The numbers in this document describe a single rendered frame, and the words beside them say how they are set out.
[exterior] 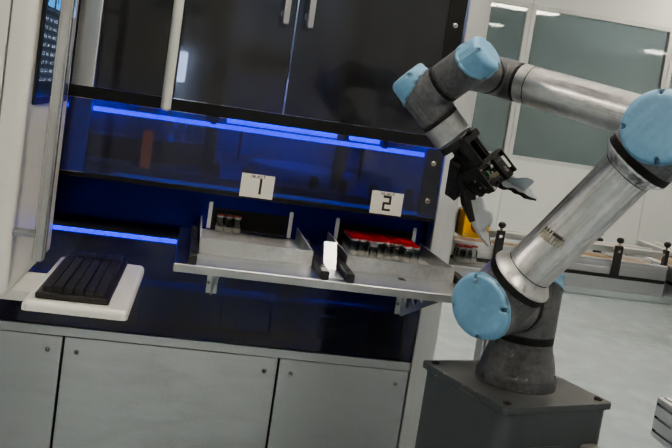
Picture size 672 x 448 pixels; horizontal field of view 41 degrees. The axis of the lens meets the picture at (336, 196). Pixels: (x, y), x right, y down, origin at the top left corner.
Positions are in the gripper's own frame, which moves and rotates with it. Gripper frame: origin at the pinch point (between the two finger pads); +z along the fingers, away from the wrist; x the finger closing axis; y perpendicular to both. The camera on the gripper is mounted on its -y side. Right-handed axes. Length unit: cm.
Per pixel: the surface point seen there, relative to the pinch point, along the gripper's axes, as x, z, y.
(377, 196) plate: 15, -13, -63
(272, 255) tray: -23, -20, -50
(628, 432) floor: 110, 158, -186
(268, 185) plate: -5, -33, -69
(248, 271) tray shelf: -34, -22, -40
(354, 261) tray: -9.8, -7.3, -45.7
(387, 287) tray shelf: -13.3, -0.4, -32.9
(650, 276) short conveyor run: 67, 57, -58
